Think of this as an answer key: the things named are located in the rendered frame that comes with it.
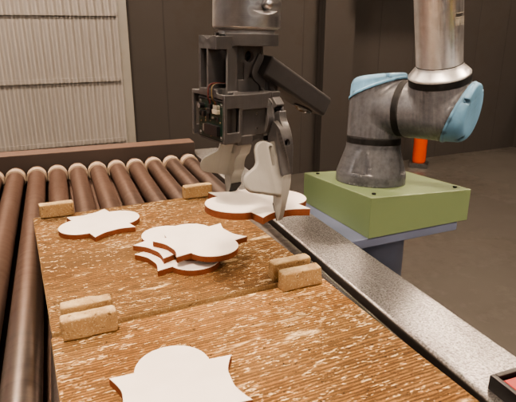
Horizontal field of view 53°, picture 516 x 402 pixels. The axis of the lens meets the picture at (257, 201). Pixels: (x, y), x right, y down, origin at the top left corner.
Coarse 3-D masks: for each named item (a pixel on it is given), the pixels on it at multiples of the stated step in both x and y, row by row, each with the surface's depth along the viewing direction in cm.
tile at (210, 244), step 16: (192, 224) 82; (160, 240) 76; (176, 240) 76; (192, 240) 76; (208, 240) 76; (224, 240) 76; (240, 240) 77; (176, 256) 71; (192, 256) 72; (208, 256) 71; (224, 256) 71
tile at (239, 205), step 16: (208, 192) 67; (224, 192) 67; (240, 192) 68; (208, 208) 61; (224, 208) 60; (240, 208) 61; (256, 208) 61; (272, 208) 61; (288, 208) 61; (304, 208) 62
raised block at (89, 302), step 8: (96, 296) 60; (104, 296) 60; (64, 304) 58; (72, 304) 58; (80, 304) 59; (88, 304) 59; (96, 304) 59; (104, 304) 60; (112, 304) 60; (64, 312) 58; (72, 312) 58
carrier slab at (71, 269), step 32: (160, 224) 90; (224, 224) 90; (64, 256) 77; (96, 256) 77; (128, 256) 77; (256, 256) 77; (288, 256) 77; (64, 288) 68; (96, 288) 68; (128, 288) 68; (160, 288) 68; (192, 288) 68; (224, 288) 68; (256, 288) 68; (128, 320) 61
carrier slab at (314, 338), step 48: (96, 336) 57; (144, 336) 57; (192, 336) 57; (240, 336) 57; (288, 336) 57; (336, 336) 57; (384, 336) 57; (96, 384) 49; (240, 384) 49; (288, 384) 49; (336, 384) 49; (384, 384) 49; (432, 384) 49
